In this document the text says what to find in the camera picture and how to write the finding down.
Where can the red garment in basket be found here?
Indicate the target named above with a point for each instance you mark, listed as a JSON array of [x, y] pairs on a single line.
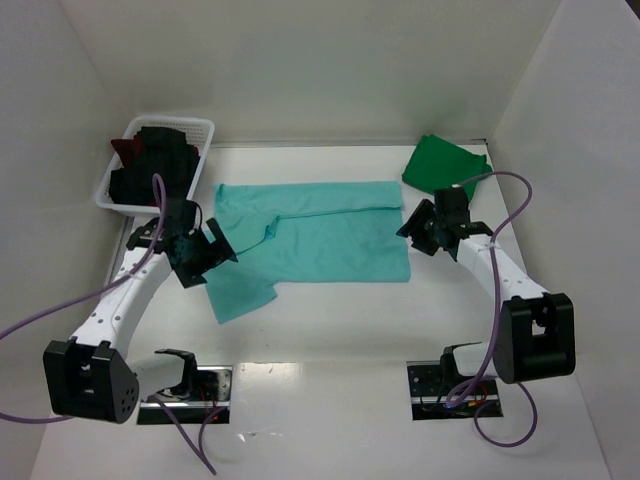
[[128, 149]]

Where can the teal t shirt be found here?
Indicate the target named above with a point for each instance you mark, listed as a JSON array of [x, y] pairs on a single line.
[[304, 233]]

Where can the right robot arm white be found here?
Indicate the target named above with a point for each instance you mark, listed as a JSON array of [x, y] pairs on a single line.
[[534, 338]]

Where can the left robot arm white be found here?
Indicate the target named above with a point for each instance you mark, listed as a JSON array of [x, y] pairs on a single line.
[[88, 375]]

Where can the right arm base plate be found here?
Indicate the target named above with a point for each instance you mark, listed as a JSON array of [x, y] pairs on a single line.
[[429, 384]]

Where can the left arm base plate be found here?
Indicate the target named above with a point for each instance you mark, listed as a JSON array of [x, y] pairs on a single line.
[[210, 392]]

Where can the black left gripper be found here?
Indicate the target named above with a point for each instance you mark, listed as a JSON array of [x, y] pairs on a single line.
[[201, 252]]

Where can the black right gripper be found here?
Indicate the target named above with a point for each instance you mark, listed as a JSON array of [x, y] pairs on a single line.
[[426, 229]]

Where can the dark green folded t shirt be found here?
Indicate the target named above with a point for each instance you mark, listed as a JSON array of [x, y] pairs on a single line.
[[437, 163]]

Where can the black garment in basket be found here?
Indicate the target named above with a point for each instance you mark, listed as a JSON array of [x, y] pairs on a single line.
[[166, 153]]

